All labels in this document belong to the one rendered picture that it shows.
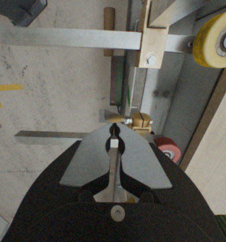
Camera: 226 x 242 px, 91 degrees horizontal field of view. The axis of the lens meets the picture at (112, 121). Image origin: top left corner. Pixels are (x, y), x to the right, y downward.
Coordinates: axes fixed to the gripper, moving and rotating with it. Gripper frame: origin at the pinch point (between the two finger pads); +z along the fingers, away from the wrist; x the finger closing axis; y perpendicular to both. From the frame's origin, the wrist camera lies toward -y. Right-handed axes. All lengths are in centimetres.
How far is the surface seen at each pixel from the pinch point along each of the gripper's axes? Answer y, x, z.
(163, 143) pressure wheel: 10.9, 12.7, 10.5
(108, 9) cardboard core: -38, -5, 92
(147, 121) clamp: 6.7, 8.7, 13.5
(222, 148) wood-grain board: 12.0, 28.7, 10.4
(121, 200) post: 59, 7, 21
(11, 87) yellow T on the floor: 20, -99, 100
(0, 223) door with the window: 313, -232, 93
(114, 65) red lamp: -5.2, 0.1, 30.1
